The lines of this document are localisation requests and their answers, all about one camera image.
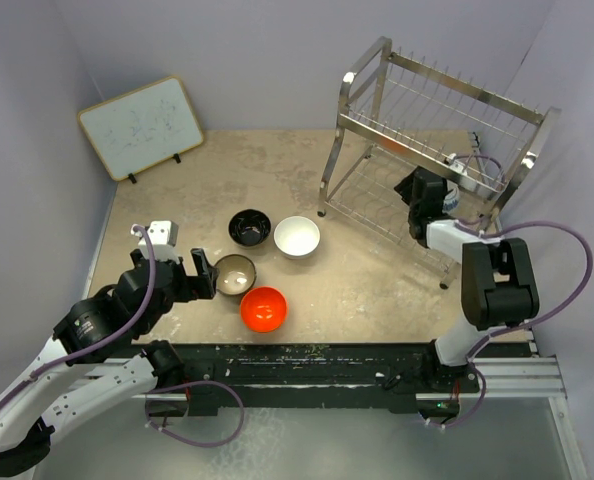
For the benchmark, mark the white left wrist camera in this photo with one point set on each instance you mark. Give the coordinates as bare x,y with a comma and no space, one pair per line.
163,237

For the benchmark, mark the aluminium frame rail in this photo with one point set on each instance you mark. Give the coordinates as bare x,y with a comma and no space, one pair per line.
522,377

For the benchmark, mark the small whiteboard with wooden frame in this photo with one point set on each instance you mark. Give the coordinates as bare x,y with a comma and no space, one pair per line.
142,128

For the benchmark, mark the black table edge rail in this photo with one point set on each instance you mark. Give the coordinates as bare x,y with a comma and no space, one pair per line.
400,378

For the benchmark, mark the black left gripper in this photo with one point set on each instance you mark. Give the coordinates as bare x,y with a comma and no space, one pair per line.
202,284

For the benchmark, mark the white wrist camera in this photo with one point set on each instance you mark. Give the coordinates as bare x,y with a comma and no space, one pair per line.
163,237
461,171

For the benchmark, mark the orange bowl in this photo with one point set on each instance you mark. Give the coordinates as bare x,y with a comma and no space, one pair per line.
263,309

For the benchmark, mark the blue floral white bowl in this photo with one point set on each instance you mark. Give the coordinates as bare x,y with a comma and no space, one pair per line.
451,199

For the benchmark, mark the beige bowl with dark rim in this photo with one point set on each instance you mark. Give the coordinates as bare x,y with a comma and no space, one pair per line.
237,275

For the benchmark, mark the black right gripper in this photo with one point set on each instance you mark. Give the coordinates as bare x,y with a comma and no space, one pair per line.
405,189

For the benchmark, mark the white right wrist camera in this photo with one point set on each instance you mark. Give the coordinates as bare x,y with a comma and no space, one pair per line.
461,171

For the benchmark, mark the black glossy bowl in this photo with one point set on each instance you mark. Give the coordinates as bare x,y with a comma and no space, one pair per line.
249,228

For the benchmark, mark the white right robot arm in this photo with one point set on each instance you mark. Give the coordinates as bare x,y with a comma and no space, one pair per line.
498,287

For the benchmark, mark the stainless steel dish rack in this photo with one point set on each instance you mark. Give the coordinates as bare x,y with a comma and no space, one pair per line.
396,113

